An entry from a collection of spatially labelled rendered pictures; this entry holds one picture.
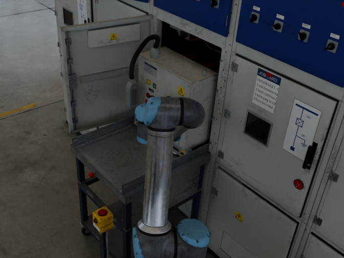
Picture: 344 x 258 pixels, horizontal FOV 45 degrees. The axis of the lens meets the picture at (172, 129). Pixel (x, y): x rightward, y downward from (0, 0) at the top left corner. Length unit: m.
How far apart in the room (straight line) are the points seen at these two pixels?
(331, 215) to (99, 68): 1.64
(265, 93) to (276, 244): 0.94
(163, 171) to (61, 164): 2.35
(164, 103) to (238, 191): 1.14
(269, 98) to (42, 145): 2.63
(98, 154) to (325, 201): 1.37
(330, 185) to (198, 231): 0.71
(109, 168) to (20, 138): 1.98
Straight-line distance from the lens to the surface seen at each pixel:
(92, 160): 2.61
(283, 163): 2.29
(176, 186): 2.65
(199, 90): 2.41
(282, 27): 2.05
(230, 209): 2.77
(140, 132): 2.21
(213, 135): 2.62
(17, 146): 4.30
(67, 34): 2.59
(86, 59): 2.69
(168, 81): 2.49
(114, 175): 2.49
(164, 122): 1.64
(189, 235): 1.85
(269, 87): 2.17
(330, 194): 2.20
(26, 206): 3.61
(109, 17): 3.19
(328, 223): 2.30
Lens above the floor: 2.45
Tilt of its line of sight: 34 degrees down
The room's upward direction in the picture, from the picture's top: 4 degrees clockwise
